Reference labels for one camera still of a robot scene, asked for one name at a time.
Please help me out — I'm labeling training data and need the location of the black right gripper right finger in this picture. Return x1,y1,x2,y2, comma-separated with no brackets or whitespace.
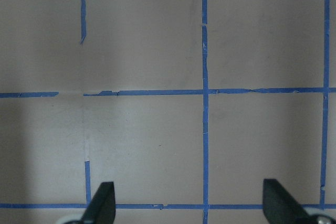
262,179,318,224

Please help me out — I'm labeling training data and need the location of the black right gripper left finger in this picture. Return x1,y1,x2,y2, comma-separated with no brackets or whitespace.
79,182,116,224

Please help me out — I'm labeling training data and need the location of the brown paper table mat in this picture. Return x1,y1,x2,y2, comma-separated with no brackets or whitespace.
1,0,335,223

